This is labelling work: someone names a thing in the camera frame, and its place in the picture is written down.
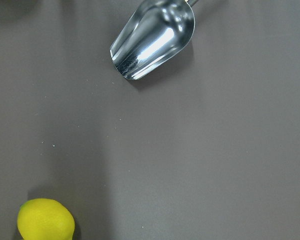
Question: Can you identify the yellow lemon near plate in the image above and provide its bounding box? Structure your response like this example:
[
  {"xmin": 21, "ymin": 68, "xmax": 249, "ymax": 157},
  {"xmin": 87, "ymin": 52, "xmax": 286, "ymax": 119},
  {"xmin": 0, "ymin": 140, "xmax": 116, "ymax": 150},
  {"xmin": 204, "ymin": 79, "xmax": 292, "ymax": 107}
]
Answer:
[{"xmin": 17, "ymin": 198, "xmax": 75, "ymax": 240}]

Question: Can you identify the steel ice scoop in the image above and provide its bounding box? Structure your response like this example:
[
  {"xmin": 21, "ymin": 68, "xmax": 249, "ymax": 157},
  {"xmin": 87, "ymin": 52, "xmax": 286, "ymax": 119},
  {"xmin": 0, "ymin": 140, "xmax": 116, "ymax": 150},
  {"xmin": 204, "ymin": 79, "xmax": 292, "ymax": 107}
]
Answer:
[{"xmin": 110, "ymin": 0, "xmax": 196, "ymax": 81}]

